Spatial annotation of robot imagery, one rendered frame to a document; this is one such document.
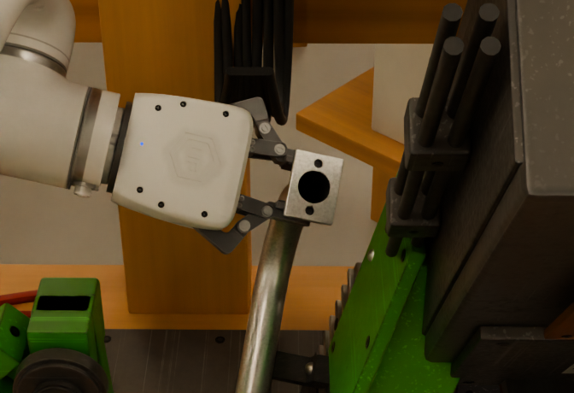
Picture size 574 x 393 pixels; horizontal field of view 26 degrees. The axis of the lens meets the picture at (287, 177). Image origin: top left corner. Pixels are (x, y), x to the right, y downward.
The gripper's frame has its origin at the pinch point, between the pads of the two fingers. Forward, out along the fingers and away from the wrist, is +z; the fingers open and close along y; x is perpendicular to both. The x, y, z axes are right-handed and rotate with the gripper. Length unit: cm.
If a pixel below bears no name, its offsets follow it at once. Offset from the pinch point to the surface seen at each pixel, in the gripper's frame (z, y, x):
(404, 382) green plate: 10.7, -13.8, -2.9
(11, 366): -19.7, -18.7, 4.6
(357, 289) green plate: 6.7, -6.9, 2.1
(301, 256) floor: 33, 15, 187
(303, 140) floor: 34, 50, 223
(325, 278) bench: 12.5, -2.3, 45.8
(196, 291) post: -2.8, -7.4, 41.2
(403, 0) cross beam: 10.2, 25.4, 22.0
